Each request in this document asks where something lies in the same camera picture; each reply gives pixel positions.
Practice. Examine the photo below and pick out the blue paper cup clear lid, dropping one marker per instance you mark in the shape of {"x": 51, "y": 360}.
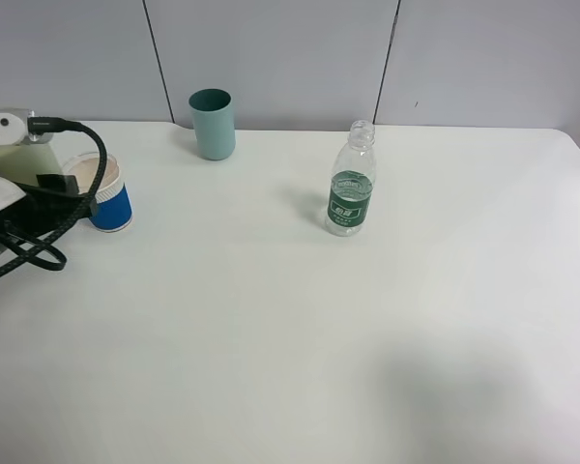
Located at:
{"x": 113, "y": 203}

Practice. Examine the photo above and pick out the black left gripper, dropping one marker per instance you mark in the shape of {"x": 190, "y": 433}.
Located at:
{"x": 45, "y": 207}

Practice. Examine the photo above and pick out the light green plastic cup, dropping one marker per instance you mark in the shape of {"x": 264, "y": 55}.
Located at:
{"x": 23, "y": 164}

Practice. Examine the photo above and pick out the teal plastic cup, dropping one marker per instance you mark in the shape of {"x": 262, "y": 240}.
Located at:
{"x": 213, "y": 123}

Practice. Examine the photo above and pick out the clear bottle green label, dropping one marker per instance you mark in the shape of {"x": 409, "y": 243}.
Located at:
{"x": 352, "y": 181}

